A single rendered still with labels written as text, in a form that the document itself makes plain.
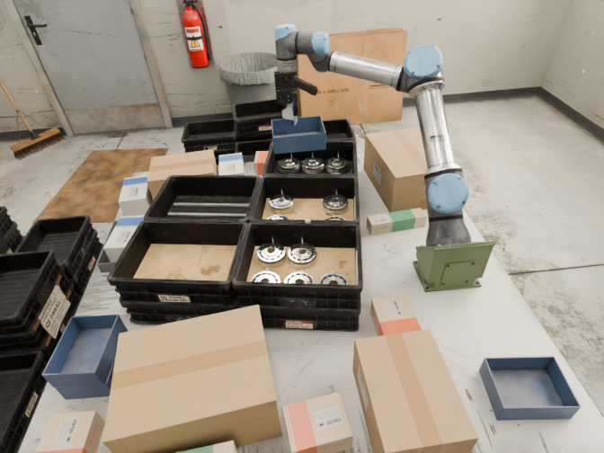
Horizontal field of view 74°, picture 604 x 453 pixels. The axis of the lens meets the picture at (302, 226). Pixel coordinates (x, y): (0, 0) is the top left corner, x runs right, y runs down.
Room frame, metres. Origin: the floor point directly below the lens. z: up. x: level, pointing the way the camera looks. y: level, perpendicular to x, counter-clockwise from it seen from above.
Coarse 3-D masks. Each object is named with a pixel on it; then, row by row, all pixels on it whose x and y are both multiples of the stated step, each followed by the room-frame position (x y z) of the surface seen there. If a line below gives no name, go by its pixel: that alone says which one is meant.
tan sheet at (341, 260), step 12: (324, 252) 1.03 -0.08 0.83; (336, 252) 1.03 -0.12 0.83; (348, 252) 1.03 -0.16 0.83; (252, 264) 0.99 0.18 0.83; (288, 264) 0.98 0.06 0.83; (324, 264) 0.97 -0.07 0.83; (336, 264) 0.97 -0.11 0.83; (348, 264) 0.96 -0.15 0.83; (252, 276) 0.94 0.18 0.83; (348, 276) 0.91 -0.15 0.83
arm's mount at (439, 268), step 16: (416, 256) 1.06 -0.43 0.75; (432, 256) 0.94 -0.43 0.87; (448, 256) 0.93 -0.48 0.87; (464, 256) 0.94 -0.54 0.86; (480, 256) 0.94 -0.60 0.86; (432, 272) 0.93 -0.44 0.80; (448, 272) 0.93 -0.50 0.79; (464, 272) 0.93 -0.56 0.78; (480, 272) 0.94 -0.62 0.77; (432, 288) 0.93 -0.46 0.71; (448, 288) 0.93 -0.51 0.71; (464, 288) 0.93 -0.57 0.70
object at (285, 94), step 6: (276, 72) 1.52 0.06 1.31; (294, 72) 1.49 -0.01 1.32; (276, 78) 1.51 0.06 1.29; (282, 78) 1.50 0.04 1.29; (288, 78) 1.50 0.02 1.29; (276, 84) 1.50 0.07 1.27; (282, 84) 1.50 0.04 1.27; (288, 84) 1.49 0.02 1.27; (276, 90) 1.54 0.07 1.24; (282, 90) 1.48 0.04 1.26; (288, 90) 1.47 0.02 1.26; (294, 90) 1.48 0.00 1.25; (276, 96) 1.47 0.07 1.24; (282, 96) 1.47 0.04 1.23; (288, 96) 1.47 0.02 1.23; (282, 102) 1.47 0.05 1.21; (288, 102) 1.48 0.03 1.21
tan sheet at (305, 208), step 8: (296, 200) 1.35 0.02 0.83; (304, 200) 1.35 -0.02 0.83; (312, 200) 1.35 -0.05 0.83; (320, 200) 1.34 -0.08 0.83; (352, 200) 1.33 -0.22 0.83; (264, 208) 1.32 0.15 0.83; (296, 208) 1.30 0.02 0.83; (304, 208) 1.30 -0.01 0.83; (312, 208) 1.30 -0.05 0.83; (320, 208) 1.29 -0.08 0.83; (352, 208) 1.28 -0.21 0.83; (264, 216) 1.26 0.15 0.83; (288, 216) 1.25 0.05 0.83; (296, 216) 1.25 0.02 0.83; (304, 216) 1.25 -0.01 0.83; (312, 216) 1.24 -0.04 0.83; (320, 216) 1.24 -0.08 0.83; (328, 216) 1.24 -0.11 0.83; (344, 216) 1.23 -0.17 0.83; (352, 216) 1.23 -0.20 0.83
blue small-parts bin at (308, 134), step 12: (276, 120) 1.49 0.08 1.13; (288, 120) 1.49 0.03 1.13; (300, 120) 1.50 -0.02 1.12; (312, 120) 1.50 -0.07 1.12; (276, 132) 1.49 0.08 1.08; (288, 132) 1.49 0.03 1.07; (300, 132) 1.50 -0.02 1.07; (312, 132) 1.49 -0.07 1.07; (324, 132) 1.36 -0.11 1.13; (276, 144) 1.34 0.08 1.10; (288, 144) 1.35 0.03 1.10; (300, 144) 1.35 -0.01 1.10; (312, 144) 1.35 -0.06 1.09; (324, 144) 1.36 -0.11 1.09
